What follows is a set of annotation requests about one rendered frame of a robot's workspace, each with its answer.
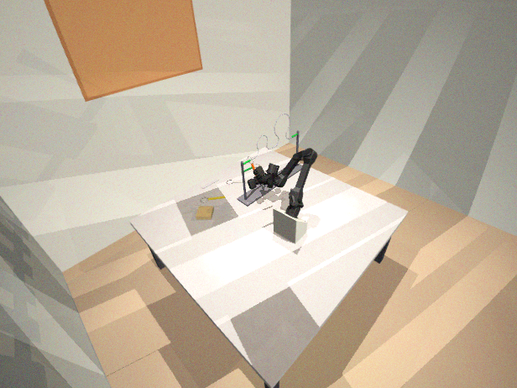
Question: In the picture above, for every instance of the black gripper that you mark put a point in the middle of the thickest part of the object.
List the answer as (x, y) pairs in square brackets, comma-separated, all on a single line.
[(255, 181)]

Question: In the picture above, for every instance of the tan rectangular block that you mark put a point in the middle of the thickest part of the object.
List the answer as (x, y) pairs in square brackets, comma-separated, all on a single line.
[(204, 212)]

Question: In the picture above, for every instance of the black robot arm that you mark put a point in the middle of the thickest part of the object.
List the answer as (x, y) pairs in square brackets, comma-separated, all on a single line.
[(296, 195)]

